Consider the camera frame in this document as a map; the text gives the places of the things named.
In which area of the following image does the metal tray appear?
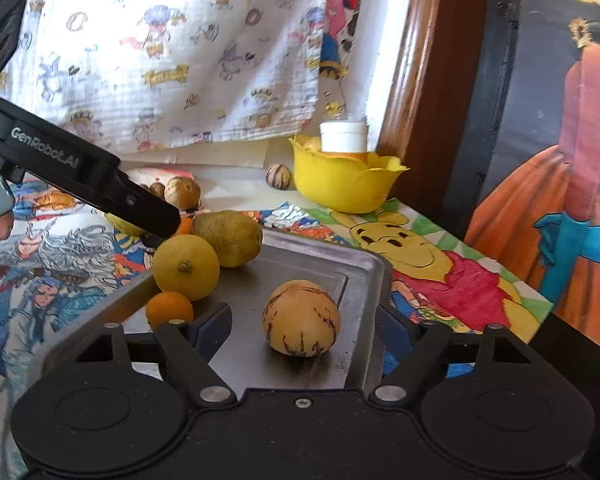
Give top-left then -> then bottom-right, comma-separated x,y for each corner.
47,230 -> 393,393

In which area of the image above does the white cartoon printed cloth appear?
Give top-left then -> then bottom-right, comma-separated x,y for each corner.
0,0 -> 333,153

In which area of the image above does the wall poster with orange dress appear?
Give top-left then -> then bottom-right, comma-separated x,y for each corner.
445,0 -> 600,346

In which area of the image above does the small striped fruit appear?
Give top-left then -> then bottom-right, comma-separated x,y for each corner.
265,164 -> 293,191

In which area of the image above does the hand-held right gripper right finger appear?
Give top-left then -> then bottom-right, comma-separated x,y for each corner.
370,305 -> 531,406

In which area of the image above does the greenish yellow lemon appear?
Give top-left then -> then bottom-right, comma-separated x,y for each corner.
192,210 -> 264,268

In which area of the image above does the orange bottle with white cap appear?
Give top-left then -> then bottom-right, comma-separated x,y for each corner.
320,121 -> 369,161

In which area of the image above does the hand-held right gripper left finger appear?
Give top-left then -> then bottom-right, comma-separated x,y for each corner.
75,302 -> 238,406

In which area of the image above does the yellow fruit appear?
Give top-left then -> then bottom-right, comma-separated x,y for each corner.
105,211 -> 148,237

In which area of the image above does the striped pepino melon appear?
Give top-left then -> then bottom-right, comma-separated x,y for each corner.
262,280 -> 342,358

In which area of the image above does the yellow flower-shaped bowl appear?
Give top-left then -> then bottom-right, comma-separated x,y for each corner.
287,134 -> 411,214

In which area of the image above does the brown round fruit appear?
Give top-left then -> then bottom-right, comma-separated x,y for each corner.
164,176 -> 202,211

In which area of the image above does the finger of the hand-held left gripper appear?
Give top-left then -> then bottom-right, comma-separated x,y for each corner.
102,170 -> 182,240

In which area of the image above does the wooden frame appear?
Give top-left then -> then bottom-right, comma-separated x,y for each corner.
377,0 -> 501,201

